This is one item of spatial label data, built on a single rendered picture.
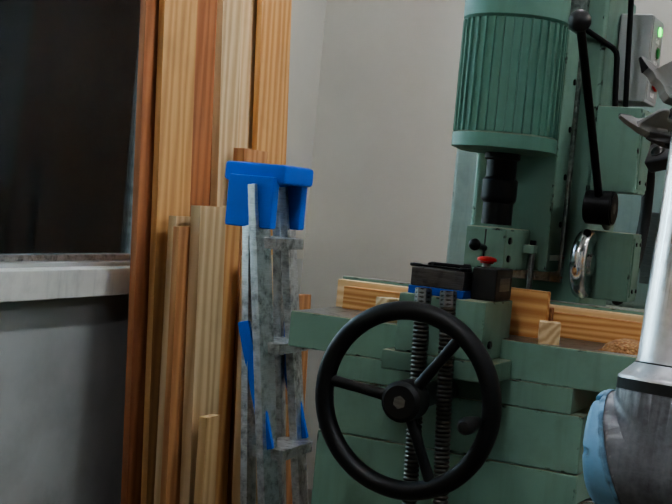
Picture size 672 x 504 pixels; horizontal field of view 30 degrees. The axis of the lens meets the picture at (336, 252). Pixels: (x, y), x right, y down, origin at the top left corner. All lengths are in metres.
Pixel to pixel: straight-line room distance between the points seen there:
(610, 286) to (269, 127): 2.00
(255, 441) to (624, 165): 1.16
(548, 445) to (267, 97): 2.28
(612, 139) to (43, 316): 1.66
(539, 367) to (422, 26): 2.81
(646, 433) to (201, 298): 2.05
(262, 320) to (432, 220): 1.75
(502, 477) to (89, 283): 1.66
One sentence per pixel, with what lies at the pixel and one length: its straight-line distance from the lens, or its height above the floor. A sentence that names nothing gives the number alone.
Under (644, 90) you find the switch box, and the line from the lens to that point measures 2.37.
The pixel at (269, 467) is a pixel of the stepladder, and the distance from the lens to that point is 2.92.
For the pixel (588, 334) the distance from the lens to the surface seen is 2.09.
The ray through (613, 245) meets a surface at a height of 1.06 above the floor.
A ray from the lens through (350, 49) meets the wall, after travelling 4.71.
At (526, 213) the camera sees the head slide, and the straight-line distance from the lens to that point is 2.21.
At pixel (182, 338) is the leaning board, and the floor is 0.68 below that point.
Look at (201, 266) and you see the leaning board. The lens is 3.38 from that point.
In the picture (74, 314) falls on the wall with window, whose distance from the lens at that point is 3.44.
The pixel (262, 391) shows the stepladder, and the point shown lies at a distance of 2.89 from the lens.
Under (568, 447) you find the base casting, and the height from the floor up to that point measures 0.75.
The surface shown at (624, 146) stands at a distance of 2.26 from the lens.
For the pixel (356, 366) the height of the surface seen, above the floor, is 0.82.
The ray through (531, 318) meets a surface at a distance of 2.04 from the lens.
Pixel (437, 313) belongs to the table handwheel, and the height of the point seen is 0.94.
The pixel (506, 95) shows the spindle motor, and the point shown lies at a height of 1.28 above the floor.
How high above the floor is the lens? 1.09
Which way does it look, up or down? 2 degrees down
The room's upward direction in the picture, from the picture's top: 5 degrees clockwise
